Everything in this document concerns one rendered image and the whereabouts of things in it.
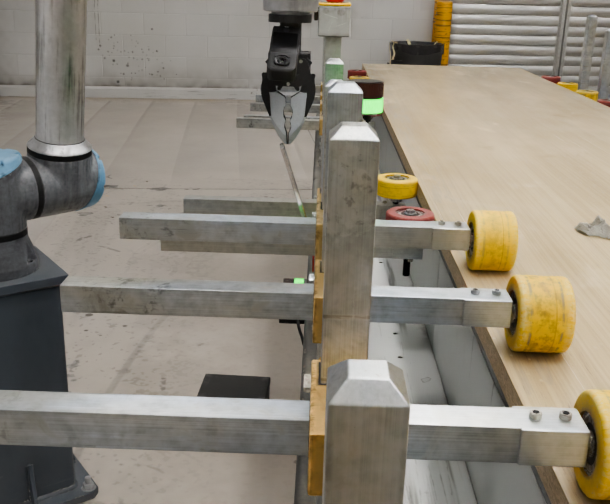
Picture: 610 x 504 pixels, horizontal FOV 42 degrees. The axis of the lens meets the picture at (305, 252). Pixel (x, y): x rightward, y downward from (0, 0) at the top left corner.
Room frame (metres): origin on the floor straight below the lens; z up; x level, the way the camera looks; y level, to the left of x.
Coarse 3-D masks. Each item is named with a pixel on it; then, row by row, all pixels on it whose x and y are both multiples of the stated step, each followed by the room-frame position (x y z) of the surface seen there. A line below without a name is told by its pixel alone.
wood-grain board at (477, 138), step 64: (384, 64) 3.90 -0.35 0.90; (448, 128) 2.14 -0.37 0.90; (512, 128) 2.17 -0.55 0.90; (576, 128) 2.20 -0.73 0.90; (448, 192) 1.44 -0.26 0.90; (512, 192) 1.46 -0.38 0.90; (576, 192) 1.47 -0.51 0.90; (448, 256) 1.11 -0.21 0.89; (576, 256) 1.09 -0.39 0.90; (576, 320) 0.85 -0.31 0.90; (512, 384) 0.69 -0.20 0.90; (576, 384) 0.70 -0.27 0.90
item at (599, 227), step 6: (582, 222) 1.21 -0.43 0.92; (594, 222) 1.23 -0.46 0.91; (600, 222) 1.22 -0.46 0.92; (576, 228) 1.22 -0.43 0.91; (582, 228) 1.20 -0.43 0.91; (588, 228) 1.20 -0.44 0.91; (594, 228) 1.20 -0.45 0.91; (600, 228) 1.19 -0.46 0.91; (606, 228) 1.19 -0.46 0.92; (588, 234) 1.19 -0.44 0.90; (594, 234) 1.19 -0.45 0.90; (600, 234) 1.18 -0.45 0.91; (606, 234) 1.18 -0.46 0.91
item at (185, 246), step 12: (216, 252) 1.27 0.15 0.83; (228, 252) 1.26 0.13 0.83; (240, 252) 1.26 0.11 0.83; (252, 252) 1.26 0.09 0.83; (264, 252) 1.26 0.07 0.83; (276, 252) 1.26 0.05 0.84; (288, 252) 1.26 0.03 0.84; (300, 252) 1.26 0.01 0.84; (312, 252) 1.26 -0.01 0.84; (384, 252) 1.26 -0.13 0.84; (396, 252) 1.26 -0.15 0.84; (408, 252) 1.26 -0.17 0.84; (420, 252) 1.26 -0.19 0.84
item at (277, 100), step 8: (272, 96) 1.35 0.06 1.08; (280, 96) 1.35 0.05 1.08; (272, 104) 1.35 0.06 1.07; (280, 104) 1.35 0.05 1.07; (272, 112) 1.35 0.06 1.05; (280, 112) 1.35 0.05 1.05; (272, 120) 1.35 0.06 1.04; (280, 120) 1.35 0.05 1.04; (280, 128) 1.35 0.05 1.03; (280, 136) 1.35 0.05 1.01
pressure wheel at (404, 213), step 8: (392, 208) 1.30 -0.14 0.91; (400, 208) 1.30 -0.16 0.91; (408, 208) 1.30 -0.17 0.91; (416, 208) 1.30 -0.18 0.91; (392, 216) 1.25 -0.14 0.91; (400, 216) 1.25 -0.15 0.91; (408, 216) 1.25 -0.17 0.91; (416, 216) 1.25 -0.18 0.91; (424, 216) 1.25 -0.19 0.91; (432, 216) 1.26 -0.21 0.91; (408, 264) 1.27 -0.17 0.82; (408, 272) 1.27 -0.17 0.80
